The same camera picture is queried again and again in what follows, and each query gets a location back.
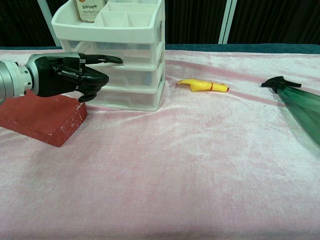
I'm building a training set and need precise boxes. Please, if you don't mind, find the black curtain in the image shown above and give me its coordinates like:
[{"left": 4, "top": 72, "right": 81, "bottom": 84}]
[{"left": 0, "top": 0, "right": 320, "bottom": 47}]

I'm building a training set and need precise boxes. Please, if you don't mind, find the yellow rubber chicken toy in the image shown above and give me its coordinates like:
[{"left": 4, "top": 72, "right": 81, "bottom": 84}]
[{"left": 176, "top": 78, "right": 230, "bottom": 93}]

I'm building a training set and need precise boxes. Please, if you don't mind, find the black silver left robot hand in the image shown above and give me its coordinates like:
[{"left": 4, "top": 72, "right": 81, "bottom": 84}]
[{"left": 24, "top": 52, "right": 124, "bottom": 103}]

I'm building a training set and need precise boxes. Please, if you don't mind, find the white metal pole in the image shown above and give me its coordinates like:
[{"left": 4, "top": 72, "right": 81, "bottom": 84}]
[{"left": 218, "top": 0, "right": 238, "bottom": 45}]

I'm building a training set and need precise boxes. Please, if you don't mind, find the milk tea drink bottle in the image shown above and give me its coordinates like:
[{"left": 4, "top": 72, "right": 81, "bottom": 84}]
[{"left": 74, "top": 0, "right": 108, "bottom": 24}]

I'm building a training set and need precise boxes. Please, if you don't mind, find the green spray bottle black trigger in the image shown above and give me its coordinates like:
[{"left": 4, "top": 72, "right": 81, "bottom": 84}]
[{"left": 261, "top": 76, "right": 320, "bottom": 148}]

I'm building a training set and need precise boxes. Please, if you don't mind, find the translucent plastic drawer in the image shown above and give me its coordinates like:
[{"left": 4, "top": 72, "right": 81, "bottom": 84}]
[
  {"left": 86, "top": 86, "right": 158, "bottom": 109},
  {"left": 86, "top": 63, "right": 158, "bottom": 88},
  {"left": 61, "top": 39, "right": 158, "bottom": 66}
]

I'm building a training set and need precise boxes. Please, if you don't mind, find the red brick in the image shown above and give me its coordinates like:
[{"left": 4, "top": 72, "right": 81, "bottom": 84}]
[{"left": 0, "top": 89, "right": 88, "bottom": 148}]

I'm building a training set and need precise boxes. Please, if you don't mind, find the pink velvet cloth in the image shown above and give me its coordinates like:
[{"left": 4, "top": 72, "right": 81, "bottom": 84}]
[{"left": 0, "top": 48, "right": 320, "bottom": 240}]

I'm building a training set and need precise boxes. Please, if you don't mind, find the white plastic drawer organizer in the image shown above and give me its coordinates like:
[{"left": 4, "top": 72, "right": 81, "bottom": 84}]
[{"left": 51, "top": 0, "right": 166, "bottom": 111}]

